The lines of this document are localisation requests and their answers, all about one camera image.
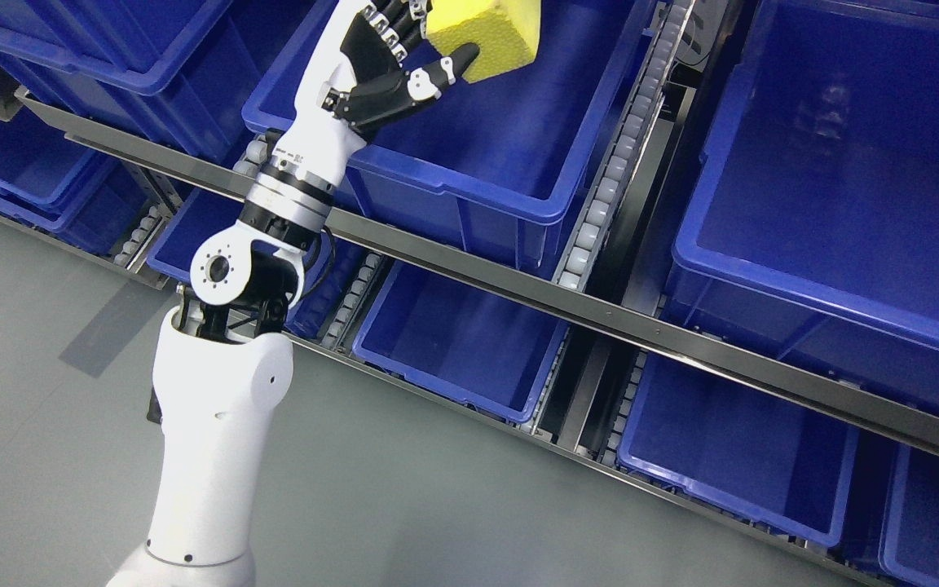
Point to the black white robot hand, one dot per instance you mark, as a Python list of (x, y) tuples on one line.
[(355, 84)]

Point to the yellow foam block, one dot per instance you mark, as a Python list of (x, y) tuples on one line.
[(507, 34)]

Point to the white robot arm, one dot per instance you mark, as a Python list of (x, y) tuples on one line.
[(222, 366)]

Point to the blue bin middle shelf centre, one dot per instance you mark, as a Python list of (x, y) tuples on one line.
[(499, 168)]

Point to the blue bin shelf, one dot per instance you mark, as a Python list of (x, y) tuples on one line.
[(175, 72), (812, 233), (499, 168)]

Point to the blue bin middle shelf left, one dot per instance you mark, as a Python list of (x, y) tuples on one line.
[(175, 72)]

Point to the blue bin middle shelf right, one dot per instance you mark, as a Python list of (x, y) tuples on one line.
[(812, 233)]

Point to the blue bin lower centre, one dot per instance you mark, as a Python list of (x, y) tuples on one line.
[(464, 344)]

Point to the blue bin far left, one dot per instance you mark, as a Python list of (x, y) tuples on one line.
[(74, 193)]

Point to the blue bin lower far right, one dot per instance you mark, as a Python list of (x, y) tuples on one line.
[(909, 546)]

